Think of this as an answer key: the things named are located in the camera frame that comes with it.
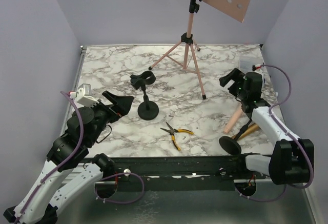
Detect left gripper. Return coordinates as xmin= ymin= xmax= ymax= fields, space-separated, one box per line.
xmin=87 ymin=90 xmax=134 ymax=146

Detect pink toy microphone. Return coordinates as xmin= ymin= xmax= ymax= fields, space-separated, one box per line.
xmin=223 ymin=106 xmax=243 ymax=134

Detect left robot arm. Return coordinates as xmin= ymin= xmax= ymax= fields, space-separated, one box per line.
xmin=4 ymin=87 xmax=134 ymax=223

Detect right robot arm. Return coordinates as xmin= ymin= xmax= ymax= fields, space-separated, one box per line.
xmin=219 ymin=67 xmax=314 ymax=188

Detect clear plastic parts box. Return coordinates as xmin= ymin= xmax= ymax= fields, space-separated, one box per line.
xmin=238 ymin=55 xmax=263 ymax=74

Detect gold toy microphone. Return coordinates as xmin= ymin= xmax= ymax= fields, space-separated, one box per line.
xmin=232 ymin=124 xmax=259 ymax=140

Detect black mic stand front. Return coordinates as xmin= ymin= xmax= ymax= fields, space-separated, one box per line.
xmin=219 ymin=118 xmax=252 ymax=156

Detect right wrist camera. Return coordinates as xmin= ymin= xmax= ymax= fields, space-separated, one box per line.
xmin=252 ymin=64 xmax=265 ymax=82

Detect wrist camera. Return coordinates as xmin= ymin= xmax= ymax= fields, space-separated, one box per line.
xmin=252 ymin=64 xmax=265 ymax=82
xmin=69 ymin=84 xmax=99 ymax=107

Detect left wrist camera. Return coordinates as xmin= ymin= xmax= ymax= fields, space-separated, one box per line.
xmin=69 ymin=84 xmax=99 ymax=107

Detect yellow handled pliers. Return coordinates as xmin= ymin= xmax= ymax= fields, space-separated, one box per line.
xmin=160 ymin=122 xmax=194 ymax=151

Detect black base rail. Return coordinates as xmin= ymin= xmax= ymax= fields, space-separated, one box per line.
xmin=84 ymin=154 xmax=267 ymax=193

